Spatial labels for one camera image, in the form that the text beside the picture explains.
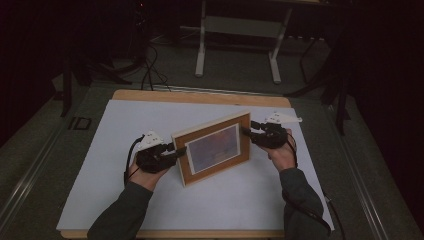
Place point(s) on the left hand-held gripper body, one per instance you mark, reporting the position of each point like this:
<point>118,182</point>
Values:
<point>153,160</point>

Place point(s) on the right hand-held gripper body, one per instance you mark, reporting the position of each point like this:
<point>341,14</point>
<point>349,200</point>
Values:
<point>271,135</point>

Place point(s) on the wooden picture frame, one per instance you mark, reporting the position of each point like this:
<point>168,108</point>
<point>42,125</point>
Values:
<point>213,150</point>

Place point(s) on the person's left hand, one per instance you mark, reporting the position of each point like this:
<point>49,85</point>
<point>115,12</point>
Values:
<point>146,178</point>

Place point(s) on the person's right hand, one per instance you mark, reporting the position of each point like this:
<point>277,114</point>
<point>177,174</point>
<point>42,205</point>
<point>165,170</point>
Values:
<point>281,156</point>

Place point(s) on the black metal stand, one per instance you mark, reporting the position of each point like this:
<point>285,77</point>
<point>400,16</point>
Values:
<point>68,86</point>
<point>340,100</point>

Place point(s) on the black floor bracket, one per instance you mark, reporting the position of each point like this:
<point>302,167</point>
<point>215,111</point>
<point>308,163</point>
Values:
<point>80,123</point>

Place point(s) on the white metal desk frame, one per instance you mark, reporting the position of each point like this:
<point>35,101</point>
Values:
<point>240,28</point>

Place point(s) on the metal floor rail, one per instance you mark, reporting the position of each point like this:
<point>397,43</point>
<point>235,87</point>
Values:
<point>363,186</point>
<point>30,180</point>

